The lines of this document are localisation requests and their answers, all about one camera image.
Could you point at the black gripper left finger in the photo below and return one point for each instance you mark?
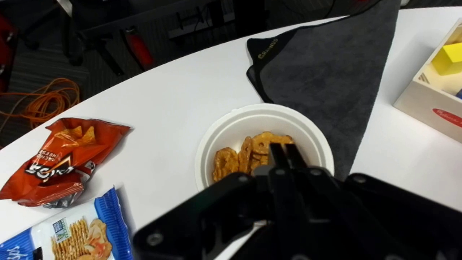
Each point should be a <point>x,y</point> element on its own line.
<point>206,216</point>

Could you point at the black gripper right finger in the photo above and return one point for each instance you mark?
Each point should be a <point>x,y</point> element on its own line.
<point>365,216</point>

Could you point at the brown pretzel chips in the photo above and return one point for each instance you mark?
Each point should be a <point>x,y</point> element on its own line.
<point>231,160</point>

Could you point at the white bowl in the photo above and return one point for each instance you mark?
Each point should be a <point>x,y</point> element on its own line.
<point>217,130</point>

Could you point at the blue and white snack bag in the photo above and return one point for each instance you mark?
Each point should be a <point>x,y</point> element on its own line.
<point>110,221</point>

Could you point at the open wooden box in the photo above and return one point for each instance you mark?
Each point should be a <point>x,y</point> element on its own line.
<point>423,105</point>

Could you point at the dark grey cloth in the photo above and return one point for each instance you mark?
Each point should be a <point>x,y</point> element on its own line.
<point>332,72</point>

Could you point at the red chips bag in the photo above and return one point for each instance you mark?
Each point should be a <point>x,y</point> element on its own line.
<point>52,163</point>

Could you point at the yellow cube block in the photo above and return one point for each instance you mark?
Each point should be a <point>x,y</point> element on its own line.
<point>448,59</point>

